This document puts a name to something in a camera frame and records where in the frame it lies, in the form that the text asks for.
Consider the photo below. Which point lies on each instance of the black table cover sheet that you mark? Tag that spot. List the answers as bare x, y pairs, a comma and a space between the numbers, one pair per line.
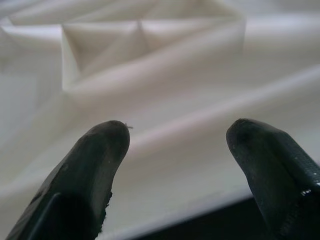
200, 225

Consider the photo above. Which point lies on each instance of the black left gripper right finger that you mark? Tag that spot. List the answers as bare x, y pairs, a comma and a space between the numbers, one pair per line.
282, 187

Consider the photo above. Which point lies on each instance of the white plastic table top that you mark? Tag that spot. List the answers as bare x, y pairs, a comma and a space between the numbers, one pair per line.
162, 87

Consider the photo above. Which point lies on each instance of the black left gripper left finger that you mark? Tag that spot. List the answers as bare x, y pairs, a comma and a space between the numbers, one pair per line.
75, 195

